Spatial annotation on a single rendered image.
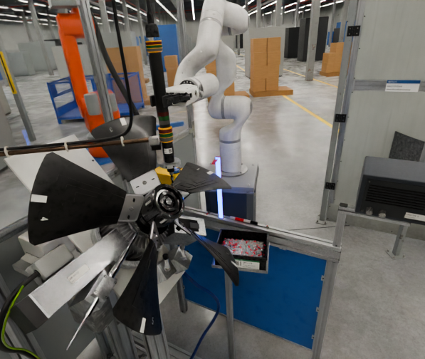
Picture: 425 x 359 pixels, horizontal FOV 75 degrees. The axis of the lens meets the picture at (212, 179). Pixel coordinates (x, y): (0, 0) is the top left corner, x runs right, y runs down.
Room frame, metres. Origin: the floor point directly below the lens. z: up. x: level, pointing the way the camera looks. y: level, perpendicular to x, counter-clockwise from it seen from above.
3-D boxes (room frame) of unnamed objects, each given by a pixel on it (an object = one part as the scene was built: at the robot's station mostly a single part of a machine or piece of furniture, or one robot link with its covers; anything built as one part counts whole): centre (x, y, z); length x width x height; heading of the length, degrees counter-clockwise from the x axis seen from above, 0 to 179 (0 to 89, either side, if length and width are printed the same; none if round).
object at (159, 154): (0.85, 0.14, 1.35); 0.09 x 0.07 x 0.10; 96
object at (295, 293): (1.12, -0.13, 0.45); 0.82 x 0.02 x 0.66; 61
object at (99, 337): (1.01, 0.67, 0.42); 0.04 x 0.04 x 0.83; 61
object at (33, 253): (0.96, 0.73, 0.92); 0.17 x 0.16 x 0.11; 61
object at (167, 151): (0.85, 0.13, 1.50); 0.04 x 0.04 x 0.46
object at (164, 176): (1.31, 0.22, 1.02); 0.16 x 0.10 x 0.11; 61
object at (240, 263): (0.94, -0.11, 0.85); 0.22 x 0.17 x 0.07; 76
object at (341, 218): (0.91, -0.50, 0.96); 0.03 x 0.03 x 0.20; 61
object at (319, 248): (1.12, -0.13, 0.82); 0.90 x 0.04 x 0.08; 61
